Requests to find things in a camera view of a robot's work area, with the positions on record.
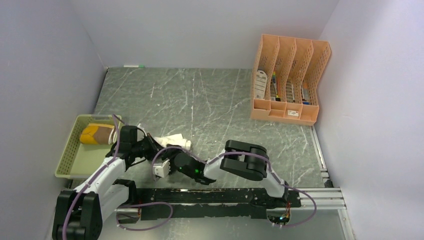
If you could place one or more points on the yellow brown bear towel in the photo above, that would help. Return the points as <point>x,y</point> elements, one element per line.
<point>98,134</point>

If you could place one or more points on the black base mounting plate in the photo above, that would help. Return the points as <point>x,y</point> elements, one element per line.
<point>160,203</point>

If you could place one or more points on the white green marker pen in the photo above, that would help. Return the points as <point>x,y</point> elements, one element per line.
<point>133,66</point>

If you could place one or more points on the orange file organizer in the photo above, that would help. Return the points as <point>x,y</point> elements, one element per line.
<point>294,67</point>

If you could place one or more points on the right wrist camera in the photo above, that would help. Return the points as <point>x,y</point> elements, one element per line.
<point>161,169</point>

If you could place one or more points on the white towel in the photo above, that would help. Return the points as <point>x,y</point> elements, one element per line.
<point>174,140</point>

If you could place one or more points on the white tag in organizer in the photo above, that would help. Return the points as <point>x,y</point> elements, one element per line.
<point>260,84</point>

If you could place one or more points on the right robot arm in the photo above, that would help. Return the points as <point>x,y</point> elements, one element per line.
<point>245,160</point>

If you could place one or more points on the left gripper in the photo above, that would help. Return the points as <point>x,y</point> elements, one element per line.
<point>154,147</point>

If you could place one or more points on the aluminium frame rails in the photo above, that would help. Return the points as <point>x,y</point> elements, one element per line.
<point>312,199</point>

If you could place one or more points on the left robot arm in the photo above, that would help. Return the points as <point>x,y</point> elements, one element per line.
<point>81,212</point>

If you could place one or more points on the small white box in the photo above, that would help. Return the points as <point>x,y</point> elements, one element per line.
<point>293,113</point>

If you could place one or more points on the green plastic basket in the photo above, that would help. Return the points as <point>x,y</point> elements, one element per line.
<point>78,160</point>

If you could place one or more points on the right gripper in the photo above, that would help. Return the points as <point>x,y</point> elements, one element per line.
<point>176,155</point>

